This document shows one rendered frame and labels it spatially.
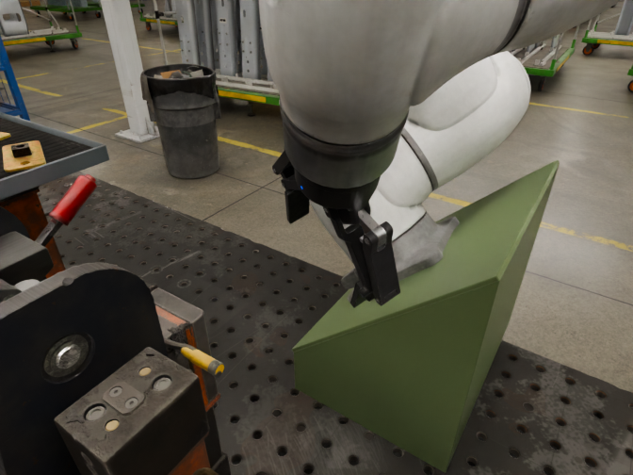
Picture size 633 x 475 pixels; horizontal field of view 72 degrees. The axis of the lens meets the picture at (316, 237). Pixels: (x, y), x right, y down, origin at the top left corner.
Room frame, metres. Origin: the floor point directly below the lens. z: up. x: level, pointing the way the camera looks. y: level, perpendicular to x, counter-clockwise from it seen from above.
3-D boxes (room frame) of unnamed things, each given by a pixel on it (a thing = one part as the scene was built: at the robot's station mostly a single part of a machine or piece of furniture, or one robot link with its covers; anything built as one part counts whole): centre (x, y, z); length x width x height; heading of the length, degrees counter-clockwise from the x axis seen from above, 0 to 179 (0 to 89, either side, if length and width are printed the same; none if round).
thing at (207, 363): (0.24, 0.11, 1.09); 0.10 x 0.01 x 0.01; 57
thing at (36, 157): (0.46, 0.33, 1.17); 0.08 x 0.04 x 0.01; 33
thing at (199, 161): (3.11, 0.94, 0.36); 0.54 x 0.50 x 0.73; 146
